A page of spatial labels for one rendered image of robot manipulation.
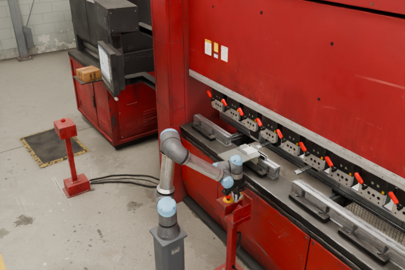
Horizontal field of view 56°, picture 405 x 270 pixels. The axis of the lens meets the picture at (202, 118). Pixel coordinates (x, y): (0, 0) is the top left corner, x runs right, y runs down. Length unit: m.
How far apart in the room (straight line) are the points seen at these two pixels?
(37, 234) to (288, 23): 2.86
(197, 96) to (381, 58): 1.91
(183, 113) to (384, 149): 1.91
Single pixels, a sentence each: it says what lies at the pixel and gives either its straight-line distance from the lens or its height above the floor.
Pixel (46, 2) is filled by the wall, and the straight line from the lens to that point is 9.07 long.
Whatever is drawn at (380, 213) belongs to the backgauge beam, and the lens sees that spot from 2.66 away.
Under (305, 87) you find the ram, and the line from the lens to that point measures 2.34.
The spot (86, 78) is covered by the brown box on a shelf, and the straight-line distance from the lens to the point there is 4.34.
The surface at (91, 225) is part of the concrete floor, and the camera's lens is 3.87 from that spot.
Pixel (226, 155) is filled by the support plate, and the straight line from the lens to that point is 2.83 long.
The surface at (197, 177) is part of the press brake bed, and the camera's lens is 3.52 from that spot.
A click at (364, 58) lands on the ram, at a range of 2.07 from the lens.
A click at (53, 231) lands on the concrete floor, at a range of 3.92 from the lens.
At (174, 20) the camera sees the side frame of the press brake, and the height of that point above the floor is 1.83.
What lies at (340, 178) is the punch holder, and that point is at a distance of 2.36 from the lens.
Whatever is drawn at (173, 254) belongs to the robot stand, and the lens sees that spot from 2.56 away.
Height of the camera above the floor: 2.50
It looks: 26 degrees down
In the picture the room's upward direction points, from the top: straight up
